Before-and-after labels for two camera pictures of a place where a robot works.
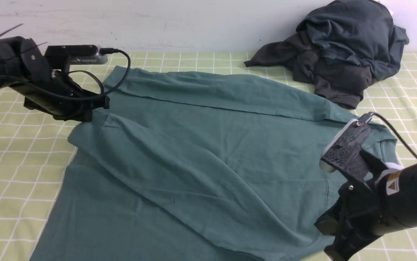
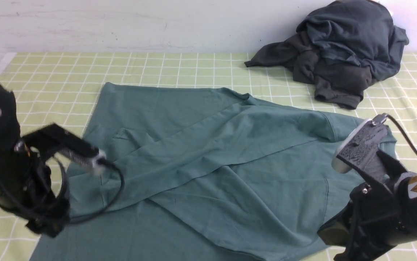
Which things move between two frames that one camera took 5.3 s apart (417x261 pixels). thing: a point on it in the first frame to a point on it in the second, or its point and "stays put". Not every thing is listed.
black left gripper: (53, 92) to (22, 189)
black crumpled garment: (345, 84) stays put
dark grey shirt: (360, 32) stays put
